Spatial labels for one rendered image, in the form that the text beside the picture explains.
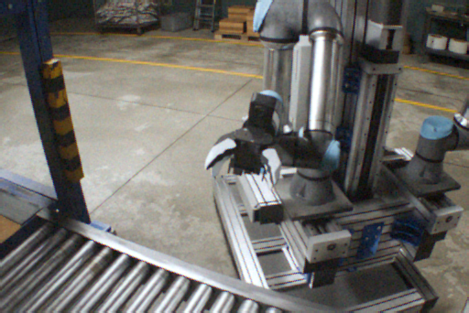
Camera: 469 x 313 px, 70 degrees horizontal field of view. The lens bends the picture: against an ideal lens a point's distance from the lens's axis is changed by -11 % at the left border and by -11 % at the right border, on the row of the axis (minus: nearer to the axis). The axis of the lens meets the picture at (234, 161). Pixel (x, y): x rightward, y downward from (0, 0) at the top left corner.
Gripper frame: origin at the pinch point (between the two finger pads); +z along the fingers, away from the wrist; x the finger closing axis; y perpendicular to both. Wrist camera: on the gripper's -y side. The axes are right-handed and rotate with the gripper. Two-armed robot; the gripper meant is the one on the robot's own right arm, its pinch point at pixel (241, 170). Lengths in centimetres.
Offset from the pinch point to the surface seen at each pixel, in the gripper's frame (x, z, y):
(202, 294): 5.0, -7.7, 44.9
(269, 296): -11.6, -10.4, 42.5
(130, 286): 24, -6, 48
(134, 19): 340, -647, 138
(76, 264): 43, -8, 51
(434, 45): -224, -604, 62
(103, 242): 39, -18, 49
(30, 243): 63, -11, 53
